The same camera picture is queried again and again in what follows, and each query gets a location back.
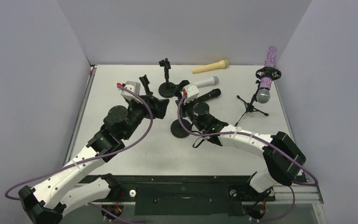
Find black round-base stand white mic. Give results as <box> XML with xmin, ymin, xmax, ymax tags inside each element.
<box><xmin>139</xmin><ymin>74</ymin><xmax>153</xmax><ymax>96</ymax></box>

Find black microphone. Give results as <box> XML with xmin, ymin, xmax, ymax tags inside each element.
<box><xmin>196</xmin><ymin>88</ymin><xmax>221</xmax><ymax>102</ymax></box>

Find white microphone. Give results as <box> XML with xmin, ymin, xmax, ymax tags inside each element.
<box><xmin>193</xmin><ymin>77</ymin><xmax>219</xmax><ymax>88</ymax></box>

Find purple glitter microphone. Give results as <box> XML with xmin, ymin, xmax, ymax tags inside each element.
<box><xmin>256</xmin><ymin>46</ymin><xmax>277</xmax><ymax>104</ymax></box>

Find black tripod shock-mount stand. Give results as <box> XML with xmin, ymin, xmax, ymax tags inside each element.
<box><xmin>235</xmin><ymin>68</ymin><xmax>282</xmax><ymax>126</ymax></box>

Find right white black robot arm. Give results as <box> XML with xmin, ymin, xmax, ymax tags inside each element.
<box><xmin>177</xmin><ymin>98</ymin><xmax>306</xmax><ymax>199</ymax></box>

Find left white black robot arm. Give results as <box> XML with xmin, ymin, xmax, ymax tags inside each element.
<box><xmin>18</xmin><ymin>95</ymin><xmax>170</xmax><ymax>224</ymax></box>

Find cream beige microphone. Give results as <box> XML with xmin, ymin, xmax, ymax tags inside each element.
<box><xmin>192</xmin><ymin>60</ymin><xmax>229</xmax><ymax>74</ymax></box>

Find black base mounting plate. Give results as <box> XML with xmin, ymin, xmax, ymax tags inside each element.
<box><xmin>100</xmin><ymin>175</ymin><xmax>277</xmax><ymax>216</ymax></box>

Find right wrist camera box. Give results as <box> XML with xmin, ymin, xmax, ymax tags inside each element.
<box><xmin>180</xmin><ymin>83</ymin><xmax>199</xmax><ymax>105</ymax></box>

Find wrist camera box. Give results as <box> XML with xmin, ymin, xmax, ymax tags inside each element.
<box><xmin>117</xmin><ymin>81</ymin><xmax>141</xmax><ymax>104</ymax></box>
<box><xmin>180</xmin><ymin>83</ymin><xmax>199</xmax><ymax>105</ymax></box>

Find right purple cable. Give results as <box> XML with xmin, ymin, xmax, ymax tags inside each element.
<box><xmin>177</xmin><ymin>94</ymin><xmax>319</xmax><ymax>187</ymax></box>

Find purple cable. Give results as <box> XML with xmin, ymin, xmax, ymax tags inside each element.
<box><xmin>177</xmin><ymin>94</ymin><xmax>319</xmax><ymax>187</ymax></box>
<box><xmin>5</xmin><ymin>85</ymin><xmax>154</xmax><ymax>201</ymax></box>

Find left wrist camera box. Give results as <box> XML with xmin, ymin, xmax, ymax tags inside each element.
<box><xmin>117</xmin><ymin>81</ymin><xmax>141</xmax><ymax>104</ymax></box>

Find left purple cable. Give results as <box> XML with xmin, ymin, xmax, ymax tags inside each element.
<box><xmin>5</xmin><ymin>85</ymin><xmax>154</xmax><ymax>201</ymax></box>

